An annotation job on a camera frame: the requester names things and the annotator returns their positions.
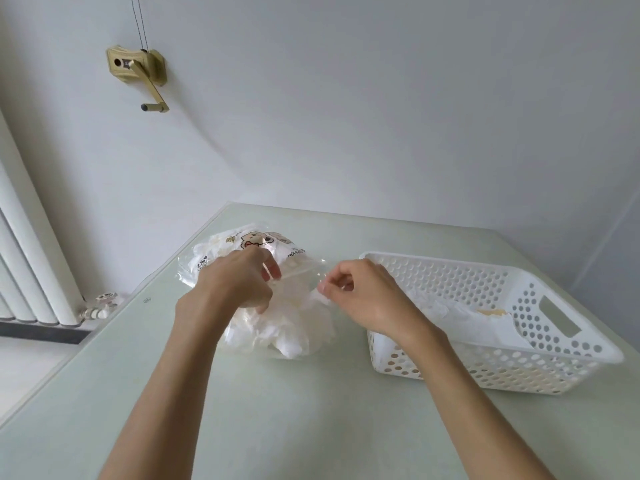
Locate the person's left hand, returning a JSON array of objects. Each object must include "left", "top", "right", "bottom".
[{"left": 175, "top": 247, "right": 283, "bottom": 341}]

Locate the person's right hand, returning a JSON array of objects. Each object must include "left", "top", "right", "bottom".
[{"left": 317, "top": 258, "right": 449, "bottom": 352}]

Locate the clear bear-print plastic bag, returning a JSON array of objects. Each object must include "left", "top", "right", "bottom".
[{"left": 175, "top": 222, "right": 346, "bottom": 358}]

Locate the white perforated plastic basket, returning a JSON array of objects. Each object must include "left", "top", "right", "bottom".
[{"left": 359, "top": 251, "right": 626, "bottom": 397}]

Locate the person's left forearm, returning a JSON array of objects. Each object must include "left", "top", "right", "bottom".
[{"left": 99, "top": 308, "right": 229, "bottom": 480}]

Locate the person's right forearm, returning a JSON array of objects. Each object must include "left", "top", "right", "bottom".
[{"left": 412, "top": 329, "right": 551, "bottom": 480}]

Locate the white radiator valve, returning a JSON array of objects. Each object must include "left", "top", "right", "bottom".
[{"left": 77, "top": 292, "right": 121, "bottom": 321}]

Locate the white column radiator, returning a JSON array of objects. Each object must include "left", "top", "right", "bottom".
[{"left": 0, "top": 107, "right": 83, "bottom": 328}]

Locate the brass wall crank winch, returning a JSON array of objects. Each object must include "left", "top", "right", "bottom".
[{"left": 105, "top": 44, "right": 171, "bottom": 114}]

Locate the thin steel winch cable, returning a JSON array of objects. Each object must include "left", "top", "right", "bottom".
[{"left": 131, "top": 0, "right": 150, "bottom": 51}]

